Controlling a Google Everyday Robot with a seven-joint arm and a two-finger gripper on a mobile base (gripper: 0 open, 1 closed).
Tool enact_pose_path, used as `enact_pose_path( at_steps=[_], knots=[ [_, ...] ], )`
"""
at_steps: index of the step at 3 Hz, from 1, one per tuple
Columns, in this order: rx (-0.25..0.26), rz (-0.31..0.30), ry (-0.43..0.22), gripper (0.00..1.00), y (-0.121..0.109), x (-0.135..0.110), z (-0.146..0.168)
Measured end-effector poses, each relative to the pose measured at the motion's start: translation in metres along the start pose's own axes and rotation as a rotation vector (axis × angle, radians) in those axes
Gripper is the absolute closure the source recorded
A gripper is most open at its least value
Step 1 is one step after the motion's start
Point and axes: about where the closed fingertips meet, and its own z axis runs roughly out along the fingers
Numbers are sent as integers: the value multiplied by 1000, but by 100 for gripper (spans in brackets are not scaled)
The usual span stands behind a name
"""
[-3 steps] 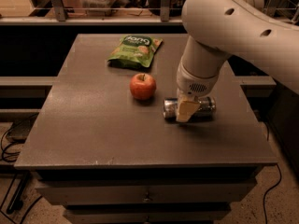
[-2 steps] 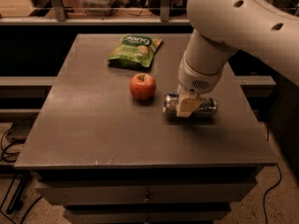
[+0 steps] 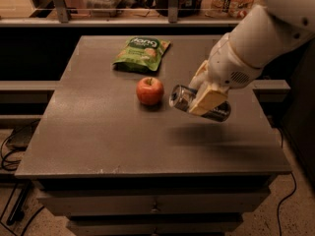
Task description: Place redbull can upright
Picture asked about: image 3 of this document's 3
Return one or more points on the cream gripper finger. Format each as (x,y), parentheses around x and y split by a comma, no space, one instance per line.
(201,78)
(208,99)

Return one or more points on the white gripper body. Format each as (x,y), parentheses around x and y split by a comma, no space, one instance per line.
(226,64)

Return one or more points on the silver blue redbull can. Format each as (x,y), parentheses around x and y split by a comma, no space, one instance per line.
(182,96)

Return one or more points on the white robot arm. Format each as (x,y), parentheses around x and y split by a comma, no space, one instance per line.
(271,30)

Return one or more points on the red apple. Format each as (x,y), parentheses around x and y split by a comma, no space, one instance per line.
(149,91)

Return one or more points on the green snack bag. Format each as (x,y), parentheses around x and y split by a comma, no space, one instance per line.
(141,54)

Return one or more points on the colourful snack bag on shelf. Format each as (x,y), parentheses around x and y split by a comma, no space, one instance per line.
(237,9)

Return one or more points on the grey drawer cabinet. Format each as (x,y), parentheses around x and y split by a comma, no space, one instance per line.
(114,167)

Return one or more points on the clear plastic container on shelf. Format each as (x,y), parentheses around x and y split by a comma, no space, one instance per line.
(102,8)

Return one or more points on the metal shelf rail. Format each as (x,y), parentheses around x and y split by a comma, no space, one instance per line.
(130,14)

